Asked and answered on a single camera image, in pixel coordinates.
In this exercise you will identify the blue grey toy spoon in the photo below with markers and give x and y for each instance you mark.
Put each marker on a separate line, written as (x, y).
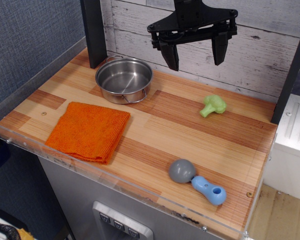
(183, 171)

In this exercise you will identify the dark right vertical post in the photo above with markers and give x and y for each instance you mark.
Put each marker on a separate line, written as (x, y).
(287, 87)

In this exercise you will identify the silver dispenser button panel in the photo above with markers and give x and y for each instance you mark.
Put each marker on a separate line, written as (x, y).
(121, 222)

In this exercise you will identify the stainless steel pot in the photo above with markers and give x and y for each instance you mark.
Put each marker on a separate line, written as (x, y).
(125, 80)

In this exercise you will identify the black yellow bag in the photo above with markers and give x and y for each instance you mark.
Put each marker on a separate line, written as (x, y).
(12, 228)

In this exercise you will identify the silver toy fridge cabinet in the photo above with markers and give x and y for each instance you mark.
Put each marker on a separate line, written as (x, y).
(139, 187)

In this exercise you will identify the white side cabinet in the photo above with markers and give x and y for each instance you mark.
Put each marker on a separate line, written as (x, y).
(282, 171)

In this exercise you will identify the green toy broccoli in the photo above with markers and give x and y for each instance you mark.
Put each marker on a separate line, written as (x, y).
(213, 104)

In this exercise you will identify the orange folded cloth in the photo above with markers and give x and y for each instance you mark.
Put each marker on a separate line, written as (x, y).
(89, 132)

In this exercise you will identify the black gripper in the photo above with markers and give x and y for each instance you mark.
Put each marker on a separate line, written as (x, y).
(193, 21)

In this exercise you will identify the dark left vertical post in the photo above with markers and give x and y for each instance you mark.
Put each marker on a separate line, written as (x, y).
(94, 31)

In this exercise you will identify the dark vertical post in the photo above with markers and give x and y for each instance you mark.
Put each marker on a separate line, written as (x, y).
(287, 87)
(94, 31)

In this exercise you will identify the clear acrylic guard rail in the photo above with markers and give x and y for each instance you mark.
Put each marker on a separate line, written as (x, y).
(233, 146)

